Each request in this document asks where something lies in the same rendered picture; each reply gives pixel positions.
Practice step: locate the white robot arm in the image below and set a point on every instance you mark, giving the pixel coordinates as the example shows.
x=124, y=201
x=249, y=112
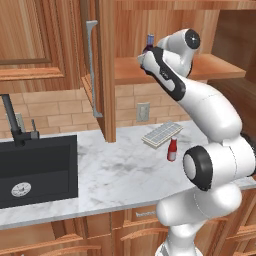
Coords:
x=213, y=116

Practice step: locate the red ketchup bottle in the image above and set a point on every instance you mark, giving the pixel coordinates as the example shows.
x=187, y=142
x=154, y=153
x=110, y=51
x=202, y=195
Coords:
x=172, y=150

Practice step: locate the wooden cabinet shelf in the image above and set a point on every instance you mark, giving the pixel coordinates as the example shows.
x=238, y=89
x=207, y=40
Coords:
x=130, y=70

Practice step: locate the open wooden cabinet door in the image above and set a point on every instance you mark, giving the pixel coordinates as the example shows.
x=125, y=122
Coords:
x=107, y=66

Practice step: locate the purple condiment bottle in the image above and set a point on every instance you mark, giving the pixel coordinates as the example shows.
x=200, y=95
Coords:
x=150, y=40

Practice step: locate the closed wooden cabinet door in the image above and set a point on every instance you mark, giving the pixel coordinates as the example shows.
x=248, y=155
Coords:
x=36, y=40

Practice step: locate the white grid tray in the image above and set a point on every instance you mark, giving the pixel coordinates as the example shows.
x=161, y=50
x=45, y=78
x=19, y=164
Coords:
x=162, y=134

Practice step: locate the wooden drawer front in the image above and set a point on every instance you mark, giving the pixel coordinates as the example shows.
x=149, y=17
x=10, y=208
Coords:
x=145, y=213

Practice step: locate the black sink basin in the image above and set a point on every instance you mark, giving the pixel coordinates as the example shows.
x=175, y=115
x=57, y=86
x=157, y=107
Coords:
x=40, y=166

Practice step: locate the black sink tap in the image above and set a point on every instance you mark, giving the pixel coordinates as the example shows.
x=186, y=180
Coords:
x=13, y=123

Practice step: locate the round silver sink drain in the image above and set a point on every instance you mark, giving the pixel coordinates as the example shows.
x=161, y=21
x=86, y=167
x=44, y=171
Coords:
x=21, y=189

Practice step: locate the grey wall outlet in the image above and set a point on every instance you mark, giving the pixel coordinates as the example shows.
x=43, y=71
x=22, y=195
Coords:
x=143, y=111
x=20, y=121

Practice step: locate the wooden wall cabinet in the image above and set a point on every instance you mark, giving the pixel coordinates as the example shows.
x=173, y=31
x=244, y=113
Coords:
x=133, y=26

